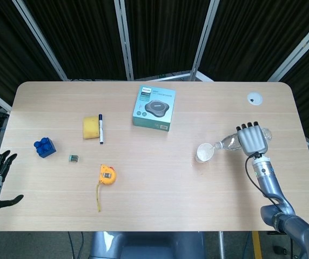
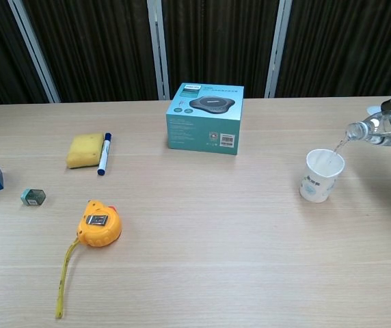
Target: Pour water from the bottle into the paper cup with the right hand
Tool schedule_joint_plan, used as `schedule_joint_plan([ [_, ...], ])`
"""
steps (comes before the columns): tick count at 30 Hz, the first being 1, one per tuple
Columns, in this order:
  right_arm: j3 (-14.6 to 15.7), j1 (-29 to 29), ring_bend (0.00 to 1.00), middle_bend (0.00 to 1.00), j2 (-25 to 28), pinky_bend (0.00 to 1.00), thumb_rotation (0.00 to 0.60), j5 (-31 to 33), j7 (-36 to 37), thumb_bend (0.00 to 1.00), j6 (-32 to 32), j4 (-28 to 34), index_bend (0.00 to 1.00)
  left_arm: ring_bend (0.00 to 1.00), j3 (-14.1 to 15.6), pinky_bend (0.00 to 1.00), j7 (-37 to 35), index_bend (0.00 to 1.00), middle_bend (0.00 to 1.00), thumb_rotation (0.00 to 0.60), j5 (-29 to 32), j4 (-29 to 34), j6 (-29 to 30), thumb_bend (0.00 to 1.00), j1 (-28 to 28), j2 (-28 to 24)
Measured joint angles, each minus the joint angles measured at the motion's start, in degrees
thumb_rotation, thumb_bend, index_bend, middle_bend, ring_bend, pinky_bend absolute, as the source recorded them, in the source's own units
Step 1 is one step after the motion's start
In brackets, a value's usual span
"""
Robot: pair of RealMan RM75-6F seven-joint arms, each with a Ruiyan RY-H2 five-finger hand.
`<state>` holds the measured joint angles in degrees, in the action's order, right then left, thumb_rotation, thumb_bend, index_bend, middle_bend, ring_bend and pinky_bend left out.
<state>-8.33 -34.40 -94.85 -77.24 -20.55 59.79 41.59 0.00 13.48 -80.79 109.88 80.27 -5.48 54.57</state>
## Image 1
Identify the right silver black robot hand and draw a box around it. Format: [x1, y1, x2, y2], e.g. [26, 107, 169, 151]
[235, 121, 269, 157]

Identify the transparent plastic water bottle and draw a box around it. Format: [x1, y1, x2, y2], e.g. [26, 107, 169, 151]
[212, 127, 273, 153]

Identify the white paper cup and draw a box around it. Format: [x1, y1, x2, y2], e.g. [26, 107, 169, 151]
[196, 142, 215, 163]

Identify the blue toy building block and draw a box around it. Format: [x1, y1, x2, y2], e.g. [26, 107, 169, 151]
[33, 137, 57, 159]

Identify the teal speakerphone product box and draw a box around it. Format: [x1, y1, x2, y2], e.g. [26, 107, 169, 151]
[131, 85, 177, 132]

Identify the grey partition base bar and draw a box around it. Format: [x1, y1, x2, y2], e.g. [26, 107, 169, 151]
[140, 70, 214, 82]

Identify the grey table leg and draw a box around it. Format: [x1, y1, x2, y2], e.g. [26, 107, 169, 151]
[218, 231, 225, 259]

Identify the yellow sponge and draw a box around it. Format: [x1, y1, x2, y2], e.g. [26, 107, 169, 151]
[82, 115, 101, 140]

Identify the yellow tape measure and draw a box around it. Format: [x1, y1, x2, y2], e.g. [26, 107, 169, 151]
[96, 163, 117, 213]

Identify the blue white marker pen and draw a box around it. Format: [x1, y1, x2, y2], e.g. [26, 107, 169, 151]
[98, 114, 105, 145]

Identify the grey blue robot torso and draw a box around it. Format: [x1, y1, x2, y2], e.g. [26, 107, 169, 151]
[89, 231, 206, 259]

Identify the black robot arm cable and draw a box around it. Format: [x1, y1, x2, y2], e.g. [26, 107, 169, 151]
[245, 152, 282, 208]

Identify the white table cable grommet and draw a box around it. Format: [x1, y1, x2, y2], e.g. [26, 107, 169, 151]
[246, 92, 264, 106]

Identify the black floor cable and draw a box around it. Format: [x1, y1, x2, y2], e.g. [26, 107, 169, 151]
[67, 231, 84, 259]

